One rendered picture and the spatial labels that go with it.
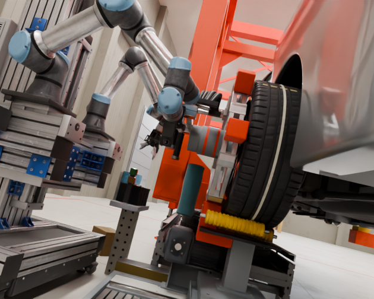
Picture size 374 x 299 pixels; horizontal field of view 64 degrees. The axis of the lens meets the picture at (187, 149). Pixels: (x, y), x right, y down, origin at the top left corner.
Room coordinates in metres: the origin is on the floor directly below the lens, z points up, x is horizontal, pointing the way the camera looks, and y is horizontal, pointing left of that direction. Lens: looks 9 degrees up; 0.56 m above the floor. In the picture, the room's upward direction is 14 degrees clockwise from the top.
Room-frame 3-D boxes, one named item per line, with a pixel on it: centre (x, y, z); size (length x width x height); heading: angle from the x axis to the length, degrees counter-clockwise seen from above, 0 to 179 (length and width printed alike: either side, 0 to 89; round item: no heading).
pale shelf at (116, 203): (1.98, 0.26, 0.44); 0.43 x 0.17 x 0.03; 177
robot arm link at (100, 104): (1.79, 0.58, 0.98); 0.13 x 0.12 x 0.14; 23
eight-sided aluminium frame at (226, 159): (1.41, -0.17, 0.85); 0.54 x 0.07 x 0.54; 177
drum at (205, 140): (1.42, -0.10, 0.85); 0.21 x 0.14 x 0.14; 87
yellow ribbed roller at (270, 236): (1.40, -0.34, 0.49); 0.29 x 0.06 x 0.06; 87
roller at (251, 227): (1.29, -0.27, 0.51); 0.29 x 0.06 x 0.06; 87
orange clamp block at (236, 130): (1.10, -0.16, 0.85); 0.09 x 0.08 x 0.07; 177
